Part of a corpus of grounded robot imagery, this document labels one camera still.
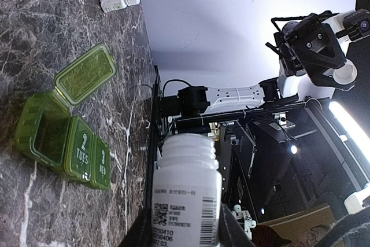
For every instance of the bright ceiling light strip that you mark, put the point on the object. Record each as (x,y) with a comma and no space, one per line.
(357,134)

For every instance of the large white bottle cap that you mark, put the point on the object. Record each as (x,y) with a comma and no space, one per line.
(346,74)

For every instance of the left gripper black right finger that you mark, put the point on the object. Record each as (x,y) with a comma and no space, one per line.
(230,231)

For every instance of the seated operator person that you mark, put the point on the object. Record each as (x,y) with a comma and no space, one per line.
(266,236)

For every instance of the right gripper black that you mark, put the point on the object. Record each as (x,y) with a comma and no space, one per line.
(310,42)

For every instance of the white pill bottle front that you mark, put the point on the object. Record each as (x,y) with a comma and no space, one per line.
(186,198)

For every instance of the green weekly pill organizer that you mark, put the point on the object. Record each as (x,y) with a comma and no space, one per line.
(48,133)

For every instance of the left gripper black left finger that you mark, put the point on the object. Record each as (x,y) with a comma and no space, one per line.
(139,235)

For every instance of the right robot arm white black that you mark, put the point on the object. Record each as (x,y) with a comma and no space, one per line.
(194,107)

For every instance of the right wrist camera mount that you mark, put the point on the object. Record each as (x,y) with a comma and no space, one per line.
(352,25)

